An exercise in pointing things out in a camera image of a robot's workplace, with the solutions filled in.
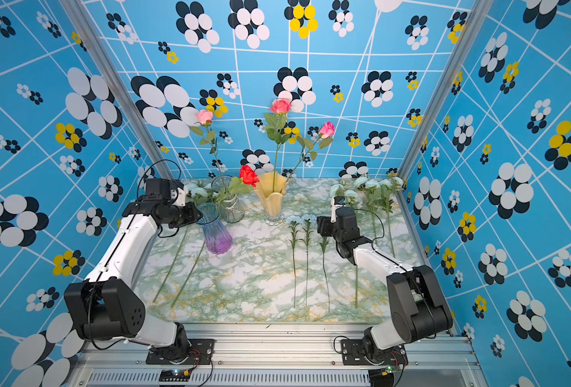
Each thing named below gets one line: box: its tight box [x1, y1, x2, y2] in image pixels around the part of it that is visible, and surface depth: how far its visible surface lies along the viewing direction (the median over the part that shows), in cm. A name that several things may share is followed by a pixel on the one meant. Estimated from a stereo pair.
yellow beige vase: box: [254, 171, 288, 226], surface depth 96 cm
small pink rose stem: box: [285, 121, 336, 183], surface depth 84 cm
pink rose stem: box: [189, 109, 219, 177], surface depth 89 cm
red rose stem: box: [264, 98, 292, 192], surface depth 93 cm
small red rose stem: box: [216, 164, 260, 206], surface depth 82 cm
